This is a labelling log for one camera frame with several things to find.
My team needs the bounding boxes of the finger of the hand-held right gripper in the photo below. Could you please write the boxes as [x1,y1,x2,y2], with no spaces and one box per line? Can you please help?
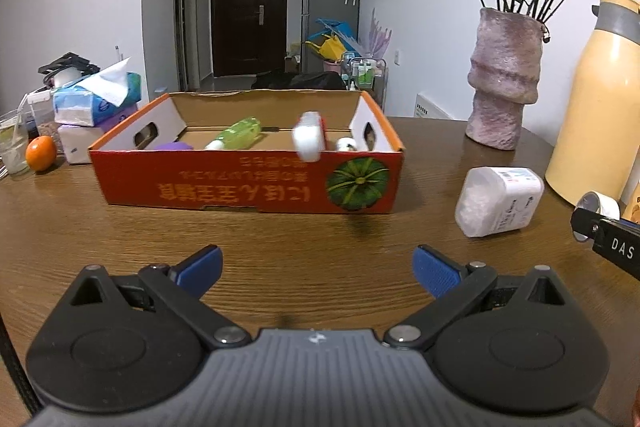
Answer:
[570,207,602,249]

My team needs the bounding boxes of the yellow thermos jug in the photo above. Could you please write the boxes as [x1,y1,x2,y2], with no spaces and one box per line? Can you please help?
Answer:
[545,0,640,208]

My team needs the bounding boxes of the yellow bag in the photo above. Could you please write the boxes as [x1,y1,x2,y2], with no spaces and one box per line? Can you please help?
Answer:
[320,36,346,62]

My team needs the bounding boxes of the white tape roll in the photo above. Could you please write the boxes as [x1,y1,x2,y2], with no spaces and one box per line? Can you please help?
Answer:
[575,191,621,243]

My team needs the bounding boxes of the white plastic jar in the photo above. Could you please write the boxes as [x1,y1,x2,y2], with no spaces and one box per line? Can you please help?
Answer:
[455,166,545,239]

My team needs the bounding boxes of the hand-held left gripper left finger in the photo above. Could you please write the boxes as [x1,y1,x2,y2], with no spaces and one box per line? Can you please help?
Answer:
[67,244,253,350]

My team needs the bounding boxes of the white wall heater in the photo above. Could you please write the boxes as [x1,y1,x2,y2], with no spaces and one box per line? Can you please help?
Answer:
[414,93,468,120]

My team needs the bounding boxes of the pink textured vase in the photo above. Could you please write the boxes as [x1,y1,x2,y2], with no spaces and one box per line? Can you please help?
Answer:
[465,7,546,151]

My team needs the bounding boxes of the green spray bottle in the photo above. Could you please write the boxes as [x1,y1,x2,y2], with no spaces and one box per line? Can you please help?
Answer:
[204,118,263,151]

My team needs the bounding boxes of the black plastic holder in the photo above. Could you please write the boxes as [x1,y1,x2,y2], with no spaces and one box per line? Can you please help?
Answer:
[38,52,101,88]

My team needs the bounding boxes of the red cardboard box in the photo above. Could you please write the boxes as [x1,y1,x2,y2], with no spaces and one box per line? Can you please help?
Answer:
[89,90,404,214]

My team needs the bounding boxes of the clear food container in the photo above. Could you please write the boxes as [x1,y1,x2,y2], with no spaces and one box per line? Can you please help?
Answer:
[25,89,63,152]

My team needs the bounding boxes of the trolley with bottles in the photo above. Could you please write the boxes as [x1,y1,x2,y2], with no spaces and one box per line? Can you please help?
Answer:
[341,52,388,105]

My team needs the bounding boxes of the black bag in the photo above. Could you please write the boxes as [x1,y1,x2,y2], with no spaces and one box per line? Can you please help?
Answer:
[251,69,347,92]

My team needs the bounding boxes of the blue tissue pack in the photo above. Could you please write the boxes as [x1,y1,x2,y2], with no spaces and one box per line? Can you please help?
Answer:
[52,58,142,128]

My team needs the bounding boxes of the purple dried flowers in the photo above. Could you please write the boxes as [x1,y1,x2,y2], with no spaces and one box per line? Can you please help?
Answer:
[367,8,393,58]

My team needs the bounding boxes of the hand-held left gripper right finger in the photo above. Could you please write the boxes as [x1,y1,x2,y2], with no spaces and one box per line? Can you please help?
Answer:
[382,244,568,350]

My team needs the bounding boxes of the clear glass cup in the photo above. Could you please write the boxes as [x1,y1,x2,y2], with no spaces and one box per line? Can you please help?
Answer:
[0,108,36,180]

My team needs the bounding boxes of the white and purple tissue pack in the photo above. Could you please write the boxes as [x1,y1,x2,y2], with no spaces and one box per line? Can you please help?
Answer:
[57,104,138,165]

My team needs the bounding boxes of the dark brown door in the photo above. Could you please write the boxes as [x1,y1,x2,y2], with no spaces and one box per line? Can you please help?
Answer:
[210,0,290,78]

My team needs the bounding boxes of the orange fruit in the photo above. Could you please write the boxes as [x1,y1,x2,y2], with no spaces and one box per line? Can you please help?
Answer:
[25,136,57,172]

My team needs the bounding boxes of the black braided cable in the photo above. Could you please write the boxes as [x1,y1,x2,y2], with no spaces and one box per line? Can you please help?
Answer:
[0,307,38,415]

